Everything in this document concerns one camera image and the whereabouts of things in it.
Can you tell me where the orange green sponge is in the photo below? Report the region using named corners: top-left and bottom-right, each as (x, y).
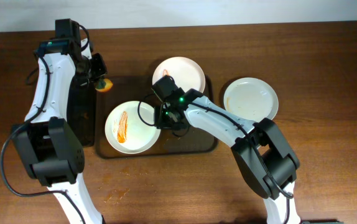
top-left (95, 78), bottom-right (113, 93)

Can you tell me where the white plate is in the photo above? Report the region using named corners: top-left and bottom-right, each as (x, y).
top-left (223, 77), bottom-right (279, 122)
top-left (104, 101), bottom-right (161, 154)
top-left (152, 57), bottom-right (206, 93)

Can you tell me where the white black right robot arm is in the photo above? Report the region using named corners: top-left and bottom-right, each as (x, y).
top-left (152, 88), bottom-right (301, 223)

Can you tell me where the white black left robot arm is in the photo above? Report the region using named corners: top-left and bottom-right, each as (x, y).
top-left (8, 39), bottom-right (106, 223)

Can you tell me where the black rectangular sponge tray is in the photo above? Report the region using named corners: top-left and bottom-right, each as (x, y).
top-left (67, 78), bottom-right (96, 147)

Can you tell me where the dark brown serving tray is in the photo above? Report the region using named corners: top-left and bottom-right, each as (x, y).
top-left (94, 76), bottom-right (218, 159)

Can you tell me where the white plate back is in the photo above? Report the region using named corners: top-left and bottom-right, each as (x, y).
top-left (152, 57), bottom-right (206, 93)

